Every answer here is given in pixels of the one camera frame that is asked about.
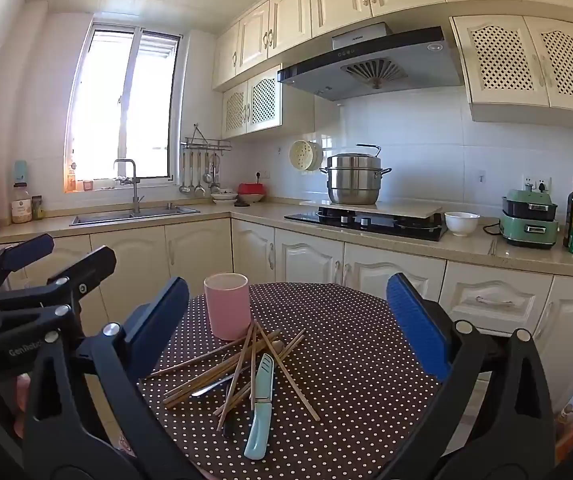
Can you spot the small spice jar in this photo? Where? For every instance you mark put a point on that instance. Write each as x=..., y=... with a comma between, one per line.
x=37, y=207

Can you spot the dark oil bottle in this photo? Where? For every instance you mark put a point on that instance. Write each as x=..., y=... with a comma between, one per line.
x=568, y=220

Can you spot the hanging utensil rack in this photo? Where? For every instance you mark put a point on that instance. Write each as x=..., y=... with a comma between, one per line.
x=200, y=164

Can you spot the teal sheathed knife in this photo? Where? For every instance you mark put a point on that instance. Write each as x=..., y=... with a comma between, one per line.
x=256, y=445

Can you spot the clear jar blue lid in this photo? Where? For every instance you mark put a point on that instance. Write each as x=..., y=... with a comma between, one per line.
x=21, y=203

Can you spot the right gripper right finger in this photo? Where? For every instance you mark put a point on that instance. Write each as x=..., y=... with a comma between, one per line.
x=492, y=415

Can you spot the person's left hand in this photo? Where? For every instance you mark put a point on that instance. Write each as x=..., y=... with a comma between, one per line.
x=13, y=402

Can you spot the chrome faucet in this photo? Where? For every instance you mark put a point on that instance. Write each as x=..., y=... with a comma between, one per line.
x=133, y=180

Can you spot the white bowl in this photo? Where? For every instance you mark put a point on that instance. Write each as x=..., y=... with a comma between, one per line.
x=460, y=223

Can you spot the pink utensil cup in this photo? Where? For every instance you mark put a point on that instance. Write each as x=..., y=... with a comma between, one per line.
x=228, y=305

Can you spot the steel kitchen sink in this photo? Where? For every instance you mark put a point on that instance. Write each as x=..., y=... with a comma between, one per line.
x=127, y=215

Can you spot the cream cabinets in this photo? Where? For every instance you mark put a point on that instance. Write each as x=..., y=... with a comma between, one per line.
x=514, y=57
x=497, y=287

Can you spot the brown polka dot tablecloth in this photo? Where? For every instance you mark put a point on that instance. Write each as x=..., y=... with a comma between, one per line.
x=344, y=400

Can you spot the cream lower cabinets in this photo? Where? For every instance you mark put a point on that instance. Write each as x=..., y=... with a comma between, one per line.
x=497, y=287

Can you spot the green electric cooker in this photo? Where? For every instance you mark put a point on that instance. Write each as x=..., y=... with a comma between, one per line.
x=529, y=219

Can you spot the range hood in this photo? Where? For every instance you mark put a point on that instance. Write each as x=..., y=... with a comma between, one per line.
x=372, y=60

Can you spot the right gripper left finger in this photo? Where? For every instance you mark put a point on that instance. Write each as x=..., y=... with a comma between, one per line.
x=63, y=435

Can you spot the stacked white plates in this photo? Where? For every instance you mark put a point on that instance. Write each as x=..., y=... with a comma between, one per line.
x=224, y=197

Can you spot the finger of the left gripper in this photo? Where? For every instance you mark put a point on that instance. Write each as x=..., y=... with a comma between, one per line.
x=78, y=286
x=15, y=258

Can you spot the window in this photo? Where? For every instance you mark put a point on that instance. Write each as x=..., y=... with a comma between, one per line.
x=123, y=105

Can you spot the black gas stove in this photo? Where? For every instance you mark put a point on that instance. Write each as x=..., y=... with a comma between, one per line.
x=420, y=222

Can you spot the cream round strainer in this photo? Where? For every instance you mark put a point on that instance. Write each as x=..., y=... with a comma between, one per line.
x=306, y=156

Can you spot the stainless steel steamer pot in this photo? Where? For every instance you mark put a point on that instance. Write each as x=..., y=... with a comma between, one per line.
x=355, y=178

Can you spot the red container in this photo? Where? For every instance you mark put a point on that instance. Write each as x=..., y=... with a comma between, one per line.
x=251, y=193

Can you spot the cream upper cabinets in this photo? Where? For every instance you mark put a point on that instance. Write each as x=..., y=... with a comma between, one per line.
x=514, y=57

